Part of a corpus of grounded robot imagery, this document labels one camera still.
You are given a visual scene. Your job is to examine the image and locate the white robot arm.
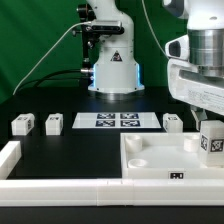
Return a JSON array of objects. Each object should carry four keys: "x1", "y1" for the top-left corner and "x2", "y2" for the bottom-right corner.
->
[{"x1": 78, "y1": 0, "x2": 224, "y2": 117}]

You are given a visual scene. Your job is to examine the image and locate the black cable bundle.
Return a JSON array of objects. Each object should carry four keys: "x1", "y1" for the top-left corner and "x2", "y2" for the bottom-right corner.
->
[{"x1": 13, "y1": 68, "x2": 93, "y2": 96}]

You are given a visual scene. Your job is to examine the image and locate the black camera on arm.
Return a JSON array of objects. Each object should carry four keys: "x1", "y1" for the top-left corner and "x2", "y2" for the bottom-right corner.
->
[{"x1": 85, "y1": 19, "x2": 124, "y2": 35}]

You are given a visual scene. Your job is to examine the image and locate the white square tabletop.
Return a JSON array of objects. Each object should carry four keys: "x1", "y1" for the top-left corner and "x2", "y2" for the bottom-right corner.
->
[{"x1": 120, "y1": 132, "x2": 224, "y2": 180}]

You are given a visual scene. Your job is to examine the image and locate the white camera cable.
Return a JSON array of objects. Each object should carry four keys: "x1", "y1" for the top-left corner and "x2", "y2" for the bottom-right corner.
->
[{"x1": 12, "y1": 21, "x2": 93, "y2": 96}]

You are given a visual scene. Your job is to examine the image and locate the white obstacle fence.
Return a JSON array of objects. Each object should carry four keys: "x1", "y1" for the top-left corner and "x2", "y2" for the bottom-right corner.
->
[{"x1": 0, "y1": 141, "x2": 224, "y2": 207}]

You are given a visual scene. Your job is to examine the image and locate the white fiducial marker sheet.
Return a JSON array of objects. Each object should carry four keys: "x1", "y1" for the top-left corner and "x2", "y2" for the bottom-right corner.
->
[{"x1": 72, "y1": 112, "x2": 160, "y2": 129}]

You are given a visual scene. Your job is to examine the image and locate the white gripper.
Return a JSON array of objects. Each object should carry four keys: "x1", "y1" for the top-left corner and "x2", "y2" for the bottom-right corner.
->
[{"x1": 167, "y1": 59, "x2": 224, "y2": 130}]

